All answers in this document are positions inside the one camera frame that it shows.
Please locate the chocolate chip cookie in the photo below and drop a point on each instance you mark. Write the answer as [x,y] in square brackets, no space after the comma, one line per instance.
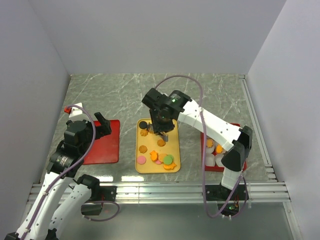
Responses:
[161,143]

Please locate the aluminium table rail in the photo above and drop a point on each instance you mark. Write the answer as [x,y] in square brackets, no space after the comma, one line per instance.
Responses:
[190,192]

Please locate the beige dotted round cookie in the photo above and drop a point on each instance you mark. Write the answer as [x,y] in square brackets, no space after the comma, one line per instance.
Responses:
[162,156]

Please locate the large orange fish cookie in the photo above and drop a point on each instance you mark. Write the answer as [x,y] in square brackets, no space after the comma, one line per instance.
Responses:
[219,149]

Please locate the orange fish cookie under stack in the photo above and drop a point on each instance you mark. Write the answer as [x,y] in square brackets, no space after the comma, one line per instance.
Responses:
[169,166]

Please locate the black sandwich cookie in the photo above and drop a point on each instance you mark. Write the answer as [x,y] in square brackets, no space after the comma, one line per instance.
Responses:
[143,125]

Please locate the small flower butter cookie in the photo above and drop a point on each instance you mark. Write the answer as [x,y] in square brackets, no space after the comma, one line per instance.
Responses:
[144,132]

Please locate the maple leaf cookie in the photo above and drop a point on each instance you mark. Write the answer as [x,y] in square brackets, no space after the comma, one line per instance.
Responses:
[210,143]

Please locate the small orange fish cookie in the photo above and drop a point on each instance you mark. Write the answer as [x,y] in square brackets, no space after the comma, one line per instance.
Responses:
[154,156]

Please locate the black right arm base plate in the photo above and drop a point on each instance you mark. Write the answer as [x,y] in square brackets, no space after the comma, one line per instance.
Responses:
[220,193]

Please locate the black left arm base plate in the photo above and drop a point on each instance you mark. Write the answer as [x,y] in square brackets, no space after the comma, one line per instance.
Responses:
[104,193]

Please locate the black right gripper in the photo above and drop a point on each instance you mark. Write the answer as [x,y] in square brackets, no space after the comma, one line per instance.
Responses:
[158,127]

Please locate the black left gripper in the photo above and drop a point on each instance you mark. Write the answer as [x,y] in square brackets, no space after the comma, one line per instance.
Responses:
[105,129]

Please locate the steel tongs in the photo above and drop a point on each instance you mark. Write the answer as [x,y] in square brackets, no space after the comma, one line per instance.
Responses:
[163,135]

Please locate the white red left wrist camera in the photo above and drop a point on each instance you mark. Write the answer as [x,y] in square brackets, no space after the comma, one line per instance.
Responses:
[73,112]

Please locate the red box lid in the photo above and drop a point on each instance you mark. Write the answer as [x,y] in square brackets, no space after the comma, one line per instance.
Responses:
[106,149]

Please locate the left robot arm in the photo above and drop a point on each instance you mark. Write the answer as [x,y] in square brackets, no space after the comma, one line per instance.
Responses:
[48,216]

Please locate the yellow cookie tray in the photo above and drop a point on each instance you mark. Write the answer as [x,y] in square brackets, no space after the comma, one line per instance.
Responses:
[150,141]

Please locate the green sandwich cookie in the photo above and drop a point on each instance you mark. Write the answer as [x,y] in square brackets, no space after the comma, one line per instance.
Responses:
[171,156]
[167,160]

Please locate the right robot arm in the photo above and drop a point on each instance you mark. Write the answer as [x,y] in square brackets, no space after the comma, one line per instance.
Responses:
[235,140]

